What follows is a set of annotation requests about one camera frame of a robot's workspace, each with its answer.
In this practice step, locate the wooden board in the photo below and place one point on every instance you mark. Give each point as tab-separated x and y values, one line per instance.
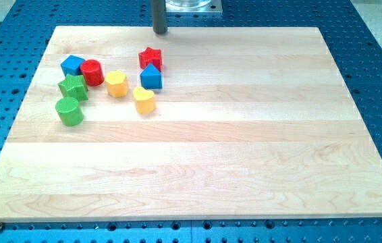
251	123

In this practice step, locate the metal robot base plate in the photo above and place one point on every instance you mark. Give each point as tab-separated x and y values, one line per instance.
189	7

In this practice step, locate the green star block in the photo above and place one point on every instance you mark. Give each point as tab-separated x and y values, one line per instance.
74	86

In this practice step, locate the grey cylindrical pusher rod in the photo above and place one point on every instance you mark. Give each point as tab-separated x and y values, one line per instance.
159	16

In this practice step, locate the yellow hexagon block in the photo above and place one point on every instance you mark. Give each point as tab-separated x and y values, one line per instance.
117	84

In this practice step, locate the blue pentagon block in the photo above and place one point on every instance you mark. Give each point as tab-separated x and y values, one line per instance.
151	78

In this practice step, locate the red star block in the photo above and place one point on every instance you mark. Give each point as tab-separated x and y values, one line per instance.
150	56

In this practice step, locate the blue cube block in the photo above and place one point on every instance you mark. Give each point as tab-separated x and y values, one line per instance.
71	65

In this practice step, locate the yellow heart block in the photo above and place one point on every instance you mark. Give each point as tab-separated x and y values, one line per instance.
144	100

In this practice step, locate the green cylinder block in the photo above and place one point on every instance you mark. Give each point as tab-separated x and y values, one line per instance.
69	111

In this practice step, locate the red cylinder block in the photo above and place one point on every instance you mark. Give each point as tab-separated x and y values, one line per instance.
92	71

